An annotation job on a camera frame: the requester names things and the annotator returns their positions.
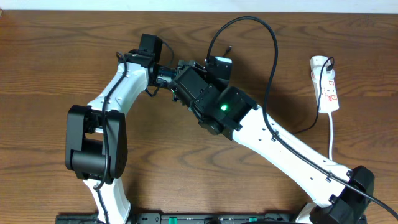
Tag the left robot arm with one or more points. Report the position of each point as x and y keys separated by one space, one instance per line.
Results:
x=96 y=141

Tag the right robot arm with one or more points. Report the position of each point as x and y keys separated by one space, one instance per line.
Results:
x=338 y=194

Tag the white USB charger plug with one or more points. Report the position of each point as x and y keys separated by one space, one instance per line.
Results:
x=322 y=68

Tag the white power strip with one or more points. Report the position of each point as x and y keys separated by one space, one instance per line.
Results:
x=325 y=92

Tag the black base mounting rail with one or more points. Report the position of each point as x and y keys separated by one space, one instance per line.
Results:
x=158 y=218

